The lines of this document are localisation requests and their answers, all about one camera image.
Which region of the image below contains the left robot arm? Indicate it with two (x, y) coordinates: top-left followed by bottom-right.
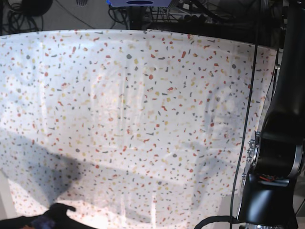
(237, 0), (305, 229)

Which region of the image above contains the white left panel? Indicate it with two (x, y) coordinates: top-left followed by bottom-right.
(0, 170), (18, 220)

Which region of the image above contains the black t-shirt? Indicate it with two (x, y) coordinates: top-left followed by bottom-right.
(0, 202), (77, 229)

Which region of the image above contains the terrazzo patterned tablecloth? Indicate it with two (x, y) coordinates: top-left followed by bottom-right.
(0, 30), (276, 229)

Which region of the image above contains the blue box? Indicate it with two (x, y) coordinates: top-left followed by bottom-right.
(106, 0), (172, 7)

